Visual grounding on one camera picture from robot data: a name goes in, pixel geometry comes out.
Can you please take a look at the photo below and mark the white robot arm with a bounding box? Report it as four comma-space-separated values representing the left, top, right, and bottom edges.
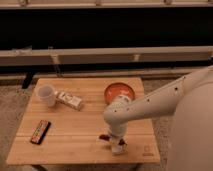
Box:
99, 65, 213, 146

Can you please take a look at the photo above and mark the white sponge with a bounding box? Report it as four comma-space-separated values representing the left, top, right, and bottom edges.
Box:
110, 139, 127, 155

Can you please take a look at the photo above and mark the orange bowl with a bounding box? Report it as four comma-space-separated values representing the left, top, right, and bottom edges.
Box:
104, 82, 135, 104

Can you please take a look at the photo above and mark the white snack box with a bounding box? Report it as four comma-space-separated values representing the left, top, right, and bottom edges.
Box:
55, 91, 83, 110

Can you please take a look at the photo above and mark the dark candy bar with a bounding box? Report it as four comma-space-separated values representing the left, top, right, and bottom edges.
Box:
30, 120, 51, 144

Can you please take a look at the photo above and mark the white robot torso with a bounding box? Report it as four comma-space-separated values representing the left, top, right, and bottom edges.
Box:
166, 87, 213, 171

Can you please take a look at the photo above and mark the white plastic cup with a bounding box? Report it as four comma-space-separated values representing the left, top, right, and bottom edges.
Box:
36, 85, 56, 107

